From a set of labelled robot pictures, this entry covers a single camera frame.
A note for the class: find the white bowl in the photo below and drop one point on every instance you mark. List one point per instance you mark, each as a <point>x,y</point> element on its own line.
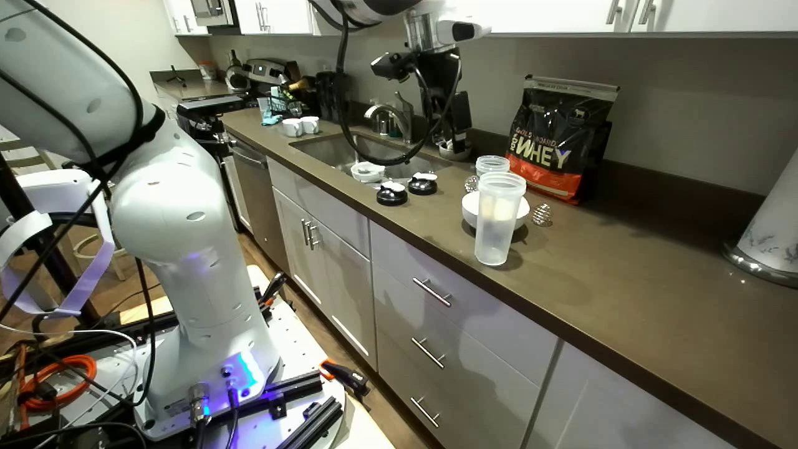
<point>467,208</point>

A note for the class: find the small white round object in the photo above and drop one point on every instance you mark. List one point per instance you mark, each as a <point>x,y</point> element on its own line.
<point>446,148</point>

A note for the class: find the silver coffee machine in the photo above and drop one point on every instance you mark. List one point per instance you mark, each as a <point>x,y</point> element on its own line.
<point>264,75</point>

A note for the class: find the dark built-in dishwasher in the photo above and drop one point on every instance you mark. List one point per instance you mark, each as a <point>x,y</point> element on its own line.
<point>253,200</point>

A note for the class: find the black whey protein bag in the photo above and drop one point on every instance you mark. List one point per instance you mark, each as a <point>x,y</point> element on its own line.
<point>558,141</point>

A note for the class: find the white upper cabinets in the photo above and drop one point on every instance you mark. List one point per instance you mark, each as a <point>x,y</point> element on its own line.
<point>539,16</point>

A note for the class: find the small clear plastic cup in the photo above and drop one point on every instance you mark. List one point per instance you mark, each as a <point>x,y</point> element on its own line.
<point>491,166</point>

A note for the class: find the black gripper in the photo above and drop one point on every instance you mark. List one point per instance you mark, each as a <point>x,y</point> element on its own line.
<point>446,75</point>

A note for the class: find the teal bottle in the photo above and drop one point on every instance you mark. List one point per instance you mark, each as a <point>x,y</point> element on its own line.
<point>271,107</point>

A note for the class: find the white plastic chair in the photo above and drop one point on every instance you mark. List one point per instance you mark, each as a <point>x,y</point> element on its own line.
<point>58,188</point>

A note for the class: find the stainless steel sink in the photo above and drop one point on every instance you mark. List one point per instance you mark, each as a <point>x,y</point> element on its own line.
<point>332,150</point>

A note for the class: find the small white mug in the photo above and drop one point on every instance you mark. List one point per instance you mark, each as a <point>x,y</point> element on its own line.
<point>310,125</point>
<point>290,127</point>

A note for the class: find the small clear glass object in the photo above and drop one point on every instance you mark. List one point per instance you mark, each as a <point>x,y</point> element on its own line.
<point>543,214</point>

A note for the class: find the orange black clamp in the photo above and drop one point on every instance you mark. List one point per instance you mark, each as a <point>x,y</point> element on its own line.
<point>345,378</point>

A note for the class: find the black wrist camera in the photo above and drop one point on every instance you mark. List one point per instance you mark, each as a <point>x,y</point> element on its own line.
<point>395,65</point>

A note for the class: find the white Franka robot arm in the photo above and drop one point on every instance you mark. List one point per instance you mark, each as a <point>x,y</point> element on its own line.
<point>184,214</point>

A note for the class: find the white base cabinets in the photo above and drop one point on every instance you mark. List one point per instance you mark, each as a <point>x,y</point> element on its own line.
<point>465,350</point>

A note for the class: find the white perforated robot table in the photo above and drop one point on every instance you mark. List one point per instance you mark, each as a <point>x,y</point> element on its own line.
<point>307,333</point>

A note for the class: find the chrome faucet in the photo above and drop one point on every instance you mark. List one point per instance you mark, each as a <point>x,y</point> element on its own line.
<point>391,121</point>

